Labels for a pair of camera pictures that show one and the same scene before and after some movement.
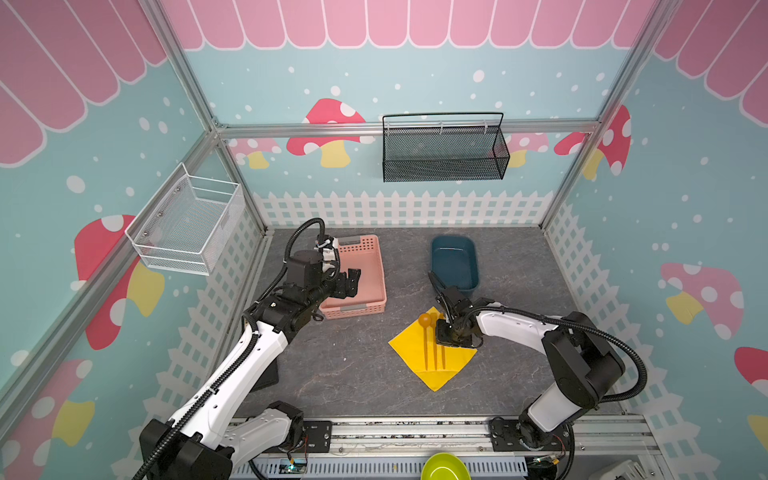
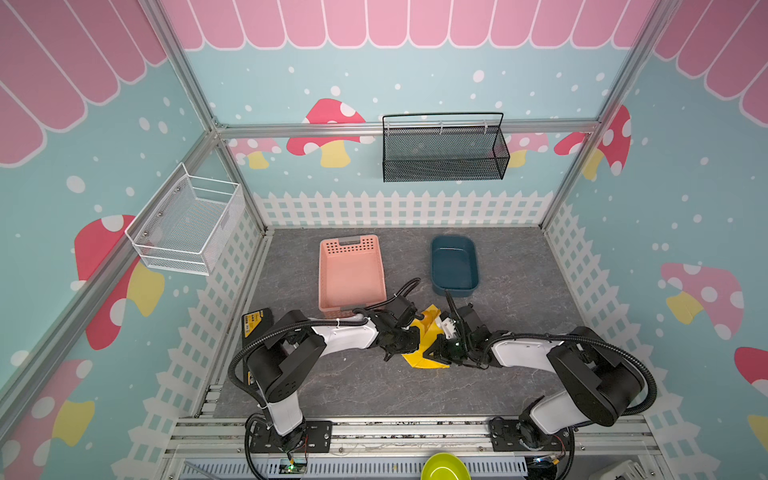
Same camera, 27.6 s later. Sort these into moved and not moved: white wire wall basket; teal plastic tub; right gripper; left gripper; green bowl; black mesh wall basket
Moved: left gripper; right gripper
Not moved: teal plastic tub; green bowl; white wire wall basket; black mesh wall basket
